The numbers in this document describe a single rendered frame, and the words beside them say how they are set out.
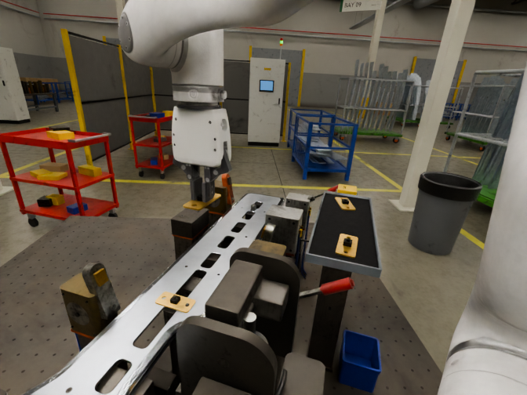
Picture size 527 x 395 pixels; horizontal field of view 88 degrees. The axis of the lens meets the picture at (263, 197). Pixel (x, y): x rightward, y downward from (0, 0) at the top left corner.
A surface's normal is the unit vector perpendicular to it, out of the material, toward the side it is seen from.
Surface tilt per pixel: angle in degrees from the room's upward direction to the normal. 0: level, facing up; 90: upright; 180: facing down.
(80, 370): 0
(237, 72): 90
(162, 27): 113
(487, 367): 29
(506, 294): 106
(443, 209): 93
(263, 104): 90
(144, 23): 102
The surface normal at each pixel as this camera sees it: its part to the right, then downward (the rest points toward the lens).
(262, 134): 0.04, 0.38
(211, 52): 0.68, 0.30
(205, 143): -0.27, 0.36
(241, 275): 0.05, -0.92
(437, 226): -0.50, 0.36
